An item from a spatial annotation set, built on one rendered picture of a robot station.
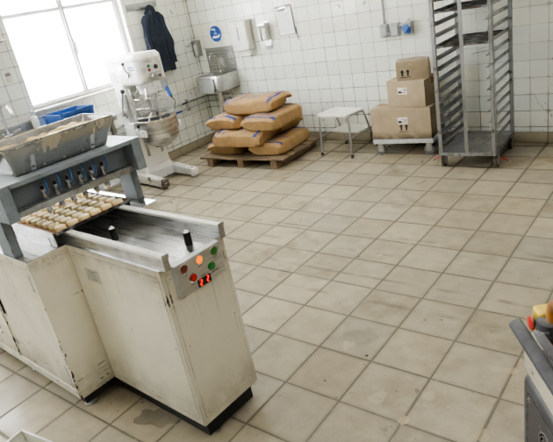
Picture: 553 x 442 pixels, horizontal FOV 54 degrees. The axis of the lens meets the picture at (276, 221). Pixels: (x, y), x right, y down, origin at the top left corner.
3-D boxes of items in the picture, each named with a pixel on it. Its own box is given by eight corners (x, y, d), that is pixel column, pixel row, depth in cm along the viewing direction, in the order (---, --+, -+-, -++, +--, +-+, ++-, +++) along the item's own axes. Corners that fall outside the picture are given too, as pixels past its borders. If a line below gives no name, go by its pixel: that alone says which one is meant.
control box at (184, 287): (177, 297, 212) (168, 266, 206) (220, 268, 228) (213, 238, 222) (183, 299, 209) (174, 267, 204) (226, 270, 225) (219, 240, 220)
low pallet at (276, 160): (202, 166, 641) (199, 157, 637) (243, 145, 699) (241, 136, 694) (285, 169, 571) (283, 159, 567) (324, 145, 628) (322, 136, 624)
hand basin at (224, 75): (268, 110, 682) (250, 17, 640) (248, 118, 655) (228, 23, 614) (211, 111, 743) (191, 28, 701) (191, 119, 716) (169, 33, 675)
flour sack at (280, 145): (280, 157, 575) (277, 143, 570) (248, 157, 599) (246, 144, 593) (313, 136, 628) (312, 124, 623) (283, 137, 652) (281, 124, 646)
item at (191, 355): (118, 390, 280) (60, 232, 246) (169, 352, 303) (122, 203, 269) (210, 443, 235) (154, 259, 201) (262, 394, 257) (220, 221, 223)
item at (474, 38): (459, 36, 492) (459, 34, 492) (506, 30, 469) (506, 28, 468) (436, 48, 449) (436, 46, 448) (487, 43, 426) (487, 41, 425)
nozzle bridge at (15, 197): (-7, 251, 257) (-35, 183, 244) (120, 194, 304) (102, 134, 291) (25, 263, 235) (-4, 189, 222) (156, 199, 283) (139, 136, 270)
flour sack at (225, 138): (210, 148, 616) (206, 133, 609) (232, 137, 647) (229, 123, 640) (262, 148, 576) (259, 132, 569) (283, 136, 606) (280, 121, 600)
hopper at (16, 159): (-16, 177, 248) (-27, 147, 242) (90, 139, 284) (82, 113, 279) (12, 182, 229) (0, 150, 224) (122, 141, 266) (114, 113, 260)
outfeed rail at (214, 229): (7, 194, 351) (3, 183, 348) (11, 192, 353) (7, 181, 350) (221, 238, 220) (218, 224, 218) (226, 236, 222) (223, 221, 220)
